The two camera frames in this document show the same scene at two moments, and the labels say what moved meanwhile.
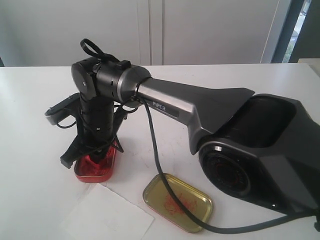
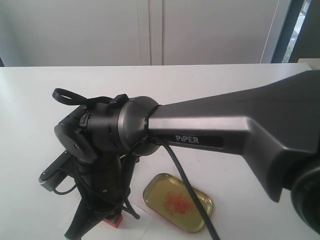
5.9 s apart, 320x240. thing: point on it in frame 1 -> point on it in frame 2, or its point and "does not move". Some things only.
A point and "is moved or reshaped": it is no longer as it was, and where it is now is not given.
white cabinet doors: x=150 y=32 does not move
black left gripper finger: x=75 y=151 -> x=88 y=214
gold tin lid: x=197 y=204 does not move
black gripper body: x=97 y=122 -> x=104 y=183
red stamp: x=100 y=163 is moved or reshaped
